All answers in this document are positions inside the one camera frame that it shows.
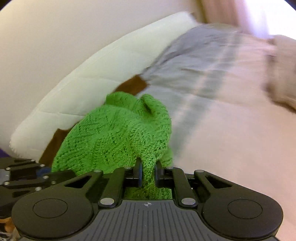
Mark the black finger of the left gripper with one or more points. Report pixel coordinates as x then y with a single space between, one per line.
13 164
44 181

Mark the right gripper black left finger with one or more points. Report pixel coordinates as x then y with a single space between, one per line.
119 180

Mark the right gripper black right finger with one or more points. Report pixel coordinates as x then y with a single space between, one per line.
180 184

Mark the green knitted sweater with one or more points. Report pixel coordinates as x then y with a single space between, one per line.
116 134

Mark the beige folded blanket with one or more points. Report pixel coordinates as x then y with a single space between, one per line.
281 70

